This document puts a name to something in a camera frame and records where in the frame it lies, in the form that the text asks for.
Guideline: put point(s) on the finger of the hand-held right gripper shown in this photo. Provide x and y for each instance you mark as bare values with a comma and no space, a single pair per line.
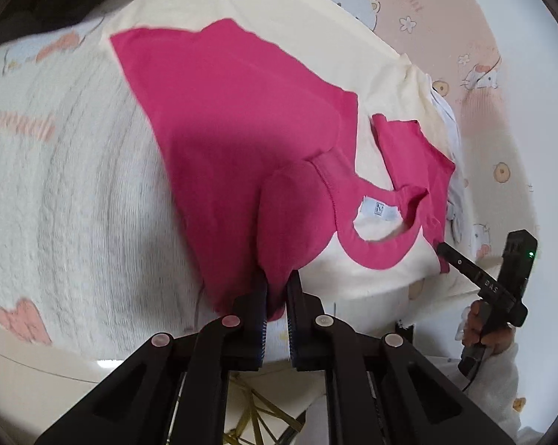
459,264

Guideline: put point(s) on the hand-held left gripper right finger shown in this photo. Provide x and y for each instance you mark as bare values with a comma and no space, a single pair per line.
292,333

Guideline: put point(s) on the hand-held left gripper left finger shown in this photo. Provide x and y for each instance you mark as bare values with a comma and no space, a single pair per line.
261,333

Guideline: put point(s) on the magenta t-shirt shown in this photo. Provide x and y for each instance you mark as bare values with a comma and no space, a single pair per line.
223,125

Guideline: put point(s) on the cream shirt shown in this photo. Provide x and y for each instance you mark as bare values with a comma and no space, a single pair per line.
260,0

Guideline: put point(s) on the person's right forearm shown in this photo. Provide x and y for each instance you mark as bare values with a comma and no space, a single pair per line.
506,389

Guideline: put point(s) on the person's right hand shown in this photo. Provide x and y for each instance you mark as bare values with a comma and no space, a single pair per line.
489,340

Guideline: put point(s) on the white garment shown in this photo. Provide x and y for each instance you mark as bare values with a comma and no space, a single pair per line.
450,125

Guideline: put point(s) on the pink cream printed blanket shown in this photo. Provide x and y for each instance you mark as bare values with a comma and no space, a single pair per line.
75,194

